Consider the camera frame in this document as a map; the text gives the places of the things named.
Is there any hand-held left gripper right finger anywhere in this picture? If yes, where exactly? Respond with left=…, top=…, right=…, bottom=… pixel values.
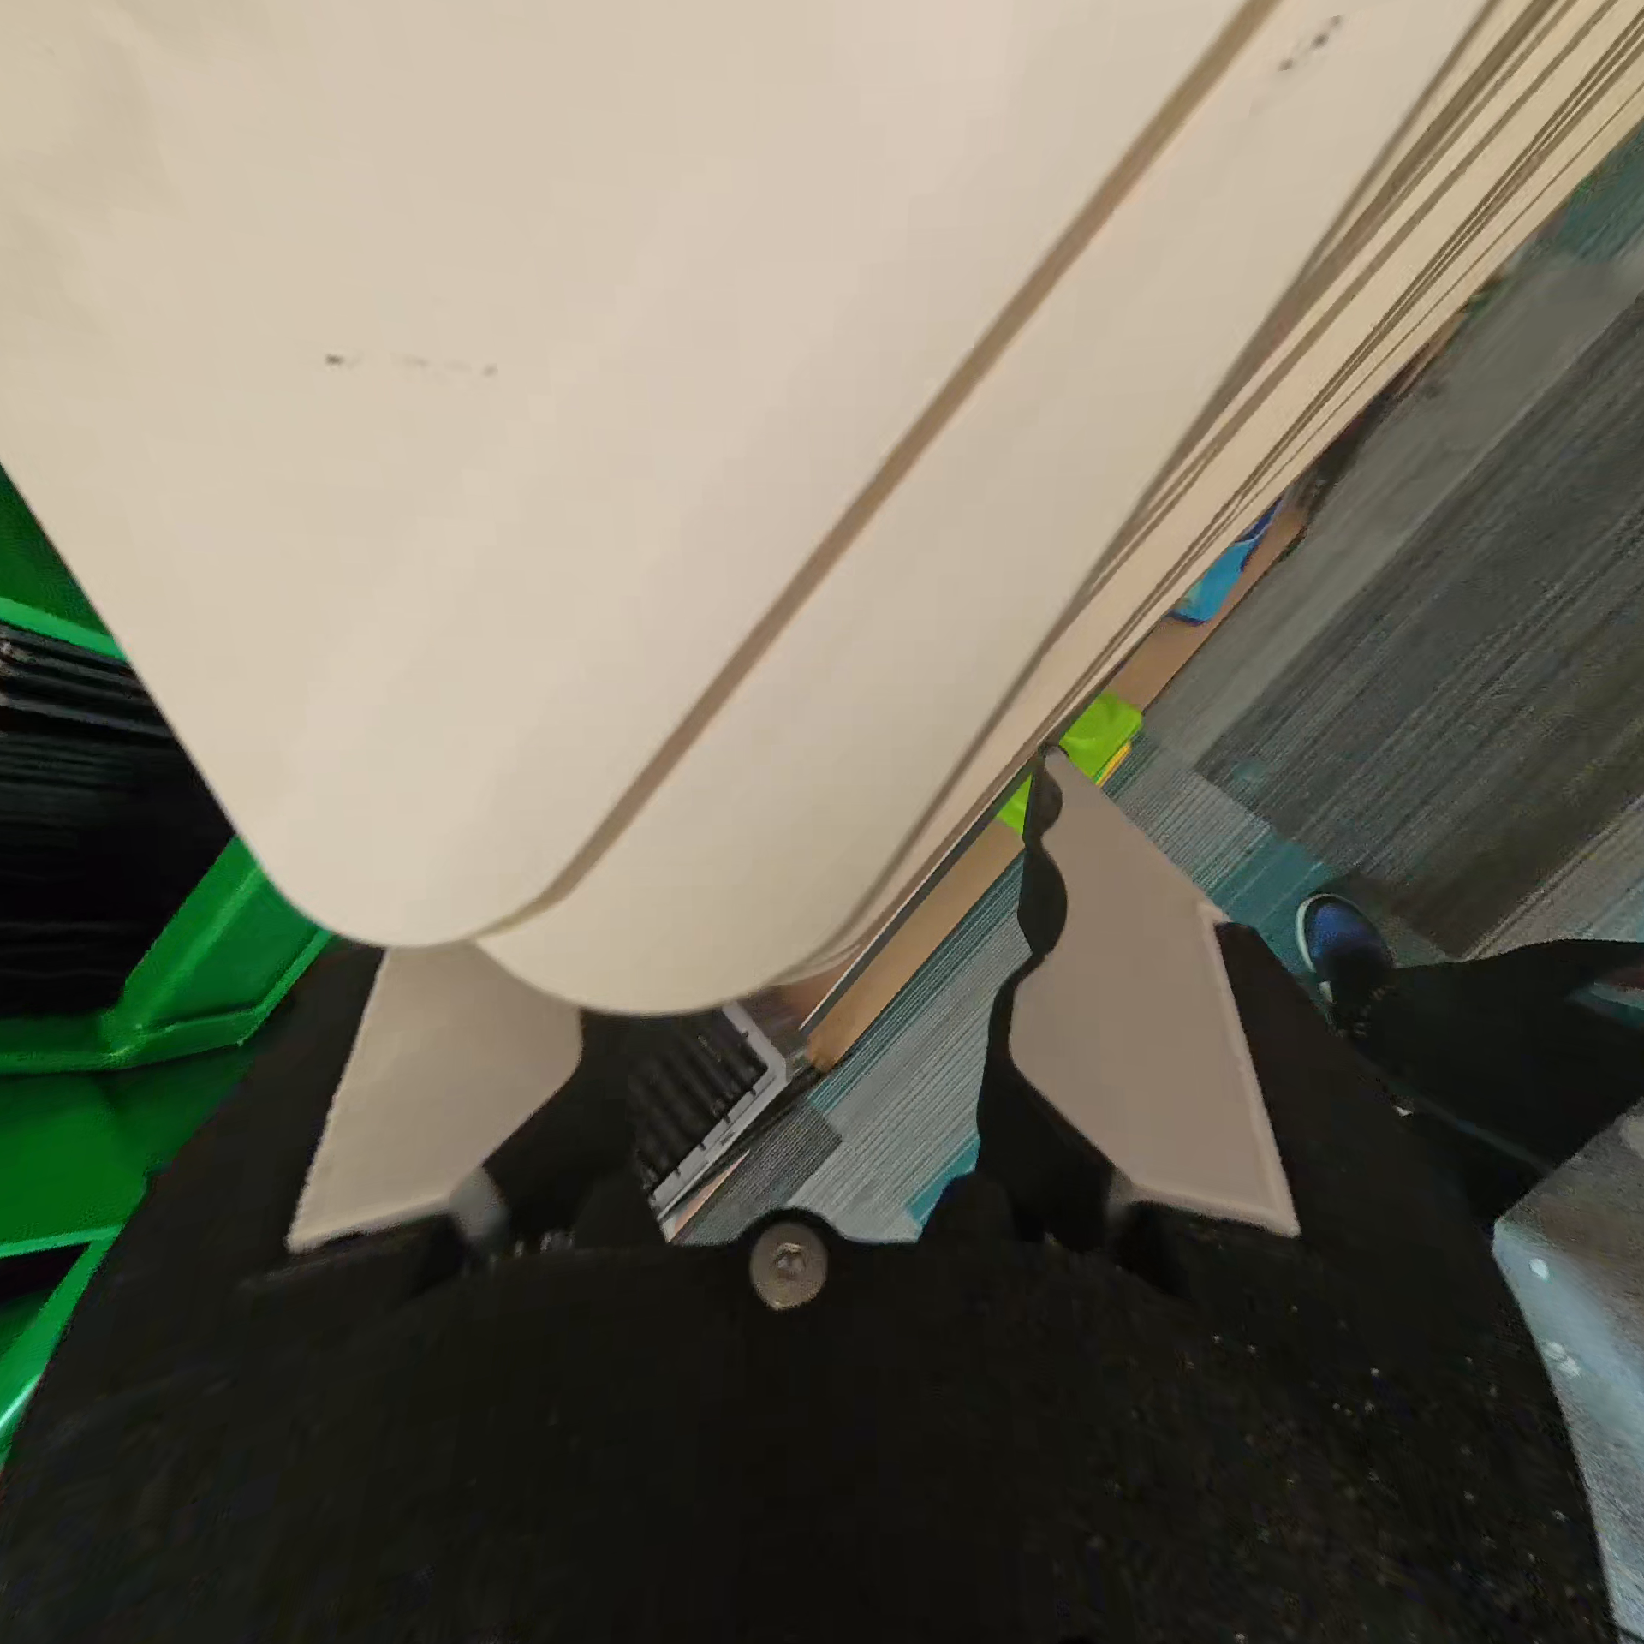
left=971, top=747, right=1301, bottom=1242

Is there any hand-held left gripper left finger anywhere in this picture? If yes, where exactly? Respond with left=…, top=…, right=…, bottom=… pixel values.
left=284, top=941, right=586, bottom=1254

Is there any stack of pale wooden boards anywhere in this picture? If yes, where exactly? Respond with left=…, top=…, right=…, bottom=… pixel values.
left=0, top=0, right=1644, bottom=1020

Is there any person's blue shoe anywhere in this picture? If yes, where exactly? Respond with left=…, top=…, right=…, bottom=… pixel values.
left=1294, top=893, right=1397, bottom=1020

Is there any wooden shelf unit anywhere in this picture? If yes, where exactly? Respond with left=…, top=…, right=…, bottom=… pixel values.
left=801, top=515, right=1301, bottom=1076

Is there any green plastic crate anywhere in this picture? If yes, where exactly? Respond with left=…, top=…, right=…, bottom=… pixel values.
left=0, top=468, right=339, bottom=1467

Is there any grey slotted tray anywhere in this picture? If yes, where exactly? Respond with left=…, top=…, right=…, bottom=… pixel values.
left=627, top=1006, right=788, bottom=1213

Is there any green toy block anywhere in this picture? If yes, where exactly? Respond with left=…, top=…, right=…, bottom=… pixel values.
left=1002, top=691, right=1146, bottom=828

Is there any person's leg in black trousers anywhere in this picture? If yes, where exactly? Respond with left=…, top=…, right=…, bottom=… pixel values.
left=1336, top=938, right=1644, bottom=1225

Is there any stack of black trays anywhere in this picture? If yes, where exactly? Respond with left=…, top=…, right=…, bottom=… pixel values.
left=0, top=636, right=236, bottom=1020

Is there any blue packet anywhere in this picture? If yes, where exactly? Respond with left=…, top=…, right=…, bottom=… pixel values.
left=1175, top=494, right=1289, bottom=633

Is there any grey speckled box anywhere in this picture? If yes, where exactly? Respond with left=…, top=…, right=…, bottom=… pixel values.
left=1490, top=1116, right=1644, bottom=1624

